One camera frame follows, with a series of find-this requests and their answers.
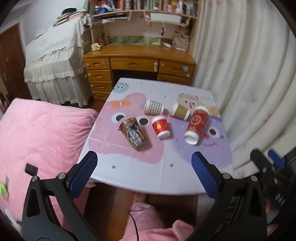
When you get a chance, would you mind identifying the grey checkered paper cup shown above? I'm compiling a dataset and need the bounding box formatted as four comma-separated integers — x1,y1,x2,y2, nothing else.
144,99,164,115

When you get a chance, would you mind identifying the tall red patterned cup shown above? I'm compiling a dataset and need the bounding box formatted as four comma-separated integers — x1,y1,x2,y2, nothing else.
184,105,210,146

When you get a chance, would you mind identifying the brown sleeve paper cup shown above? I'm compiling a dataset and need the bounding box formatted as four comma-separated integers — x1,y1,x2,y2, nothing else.
170,102,190,121

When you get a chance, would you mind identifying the small red paper cup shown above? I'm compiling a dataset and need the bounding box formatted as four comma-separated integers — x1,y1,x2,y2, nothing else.
151,115,171,140

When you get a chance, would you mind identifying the clear printed plastic cup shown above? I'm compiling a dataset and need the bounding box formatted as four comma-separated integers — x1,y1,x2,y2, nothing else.
117,115,146,149

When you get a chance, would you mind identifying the pink fluffy bed blanket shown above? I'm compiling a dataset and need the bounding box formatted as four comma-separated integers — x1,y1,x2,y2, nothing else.
1,98,98,221

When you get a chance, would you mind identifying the pink fleece robe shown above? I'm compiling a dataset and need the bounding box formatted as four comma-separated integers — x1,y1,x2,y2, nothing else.
121,202,194,240

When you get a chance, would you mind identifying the white floral curtain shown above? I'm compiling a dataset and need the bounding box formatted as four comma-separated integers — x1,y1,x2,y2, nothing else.
192,1,295,178

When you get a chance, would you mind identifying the cartoon monster tablecloth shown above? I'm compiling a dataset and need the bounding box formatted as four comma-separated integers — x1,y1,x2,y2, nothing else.
81,78,233,195

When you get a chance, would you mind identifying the patterned cardboard box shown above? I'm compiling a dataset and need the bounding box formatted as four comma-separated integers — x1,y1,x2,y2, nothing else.
172,36,190,52

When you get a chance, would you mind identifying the white lace covered piano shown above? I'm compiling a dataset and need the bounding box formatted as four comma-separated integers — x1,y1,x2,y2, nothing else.
23,15,92,107

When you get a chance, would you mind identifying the wooden bookshelf hutch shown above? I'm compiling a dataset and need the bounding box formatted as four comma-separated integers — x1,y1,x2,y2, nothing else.
89,1,199,52

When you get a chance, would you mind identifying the white storage box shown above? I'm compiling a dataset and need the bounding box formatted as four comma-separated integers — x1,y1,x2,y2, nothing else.
150,13,182,24

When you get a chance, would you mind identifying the brown wooden door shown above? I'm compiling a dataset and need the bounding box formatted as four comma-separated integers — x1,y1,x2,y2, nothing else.
1,24,32,99

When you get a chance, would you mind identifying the wooden desk with drawers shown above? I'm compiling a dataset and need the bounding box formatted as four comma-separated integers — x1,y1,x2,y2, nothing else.
83,45,196,101

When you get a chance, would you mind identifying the yellow ceramic mug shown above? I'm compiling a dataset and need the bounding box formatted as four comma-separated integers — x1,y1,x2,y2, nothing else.
91,43,101,52

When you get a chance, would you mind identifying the stack of books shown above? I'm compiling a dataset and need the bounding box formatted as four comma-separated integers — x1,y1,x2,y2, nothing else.
53,11,87,27

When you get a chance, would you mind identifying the black cable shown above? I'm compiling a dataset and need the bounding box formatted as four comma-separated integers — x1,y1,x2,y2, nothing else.
128,195,162,241

